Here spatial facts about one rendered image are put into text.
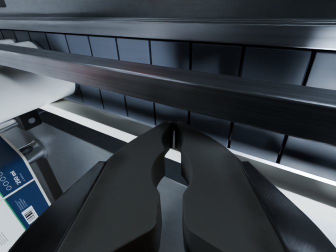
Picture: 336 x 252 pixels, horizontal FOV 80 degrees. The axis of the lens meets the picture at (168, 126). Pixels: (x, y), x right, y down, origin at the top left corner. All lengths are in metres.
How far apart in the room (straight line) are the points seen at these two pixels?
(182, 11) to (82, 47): 0.11
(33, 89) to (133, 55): 0.11
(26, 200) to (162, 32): 0.44
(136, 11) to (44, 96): 0.13
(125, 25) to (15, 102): 0.13
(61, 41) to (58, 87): 0.05
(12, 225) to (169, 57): 0.46
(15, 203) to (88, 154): 0.21
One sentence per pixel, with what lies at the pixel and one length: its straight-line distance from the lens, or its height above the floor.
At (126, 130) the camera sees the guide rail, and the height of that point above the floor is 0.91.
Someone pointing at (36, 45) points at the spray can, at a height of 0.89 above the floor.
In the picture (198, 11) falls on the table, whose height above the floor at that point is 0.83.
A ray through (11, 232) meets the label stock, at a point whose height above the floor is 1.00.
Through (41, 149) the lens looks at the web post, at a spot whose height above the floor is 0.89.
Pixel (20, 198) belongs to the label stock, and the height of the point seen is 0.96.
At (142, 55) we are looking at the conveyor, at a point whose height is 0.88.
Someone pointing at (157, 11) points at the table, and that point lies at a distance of 0.24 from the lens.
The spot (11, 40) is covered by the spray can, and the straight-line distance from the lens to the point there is 0.37.
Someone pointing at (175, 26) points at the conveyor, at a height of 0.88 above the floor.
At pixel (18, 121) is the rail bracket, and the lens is 0.39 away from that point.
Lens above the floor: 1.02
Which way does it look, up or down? 46 degrees down
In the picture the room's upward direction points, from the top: 131 degrees counter-clockwise
